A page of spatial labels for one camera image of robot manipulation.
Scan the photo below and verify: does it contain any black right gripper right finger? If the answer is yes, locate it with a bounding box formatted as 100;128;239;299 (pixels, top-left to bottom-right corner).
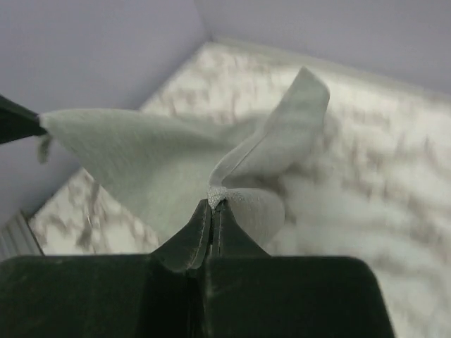
210;201;270;258

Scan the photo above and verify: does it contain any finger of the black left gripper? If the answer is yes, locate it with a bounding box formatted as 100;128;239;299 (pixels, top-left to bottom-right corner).
0;96;47;144

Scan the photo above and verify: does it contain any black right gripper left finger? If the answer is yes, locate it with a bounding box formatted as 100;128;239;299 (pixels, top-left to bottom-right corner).
152;199;211;273

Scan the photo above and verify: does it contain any grey cloth napkin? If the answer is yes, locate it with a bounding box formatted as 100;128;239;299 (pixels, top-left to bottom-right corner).
32;68;330;255

